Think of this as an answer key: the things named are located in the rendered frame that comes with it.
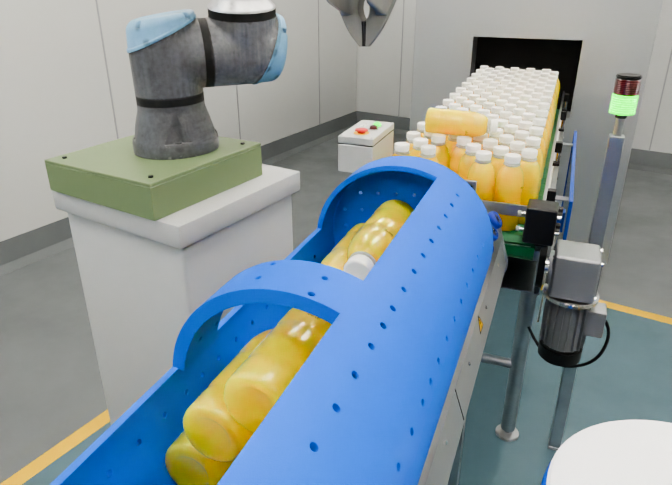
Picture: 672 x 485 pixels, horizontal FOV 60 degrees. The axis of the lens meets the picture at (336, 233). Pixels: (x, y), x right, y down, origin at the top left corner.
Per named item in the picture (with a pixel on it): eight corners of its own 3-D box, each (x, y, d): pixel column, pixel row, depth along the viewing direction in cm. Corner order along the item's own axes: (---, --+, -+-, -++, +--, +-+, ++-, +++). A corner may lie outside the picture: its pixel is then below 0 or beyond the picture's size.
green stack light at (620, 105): (608, 114, 153) (612, 95, 151) (608, 109, 158) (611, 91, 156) (635, 116, 151) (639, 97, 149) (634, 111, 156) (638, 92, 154)
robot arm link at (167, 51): (132, 90, 105) (119, 10, 100) (207, 84, 110) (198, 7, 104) (135, 102, 95) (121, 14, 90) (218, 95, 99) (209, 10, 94)
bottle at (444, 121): (427, 101, 162) (496, 107, 156) (427, 119, 167) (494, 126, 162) (422, 119, 158) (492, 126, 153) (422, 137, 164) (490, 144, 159)
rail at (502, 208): (382, 198, 155) (382, 187, 154) (383, 197, 156) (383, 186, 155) (539, 219, 142) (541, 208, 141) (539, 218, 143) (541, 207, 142)
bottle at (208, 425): (228, 481, 57) (306, 370, 72) (249, 437, 53) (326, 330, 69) (169, 442, 58) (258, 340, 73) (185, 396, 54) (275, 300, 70)
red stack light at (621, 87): (612, 95, 151) (615, 79, 149) (611, 91, 156) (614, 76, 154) (640, 97, 149) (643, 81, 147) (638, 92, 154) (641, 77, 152)
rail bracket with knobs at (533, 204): (512, 246, 140) (518, 206, 136) (515, 234, 146) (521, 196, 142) (556, 253, 137) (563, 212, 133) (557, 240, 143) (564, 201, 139)
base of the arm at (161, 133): (115, 154, 103) (105, 97, 99) (173, 134, 115) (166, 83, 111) (182, 164, 97) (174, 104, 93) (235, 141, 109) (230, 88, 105)
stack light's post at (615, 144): (547, 448, 201) (609, 136, 156) (548, 440, 204) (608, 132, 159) (560, 451, 200) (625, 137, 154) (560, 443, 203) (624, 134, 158)
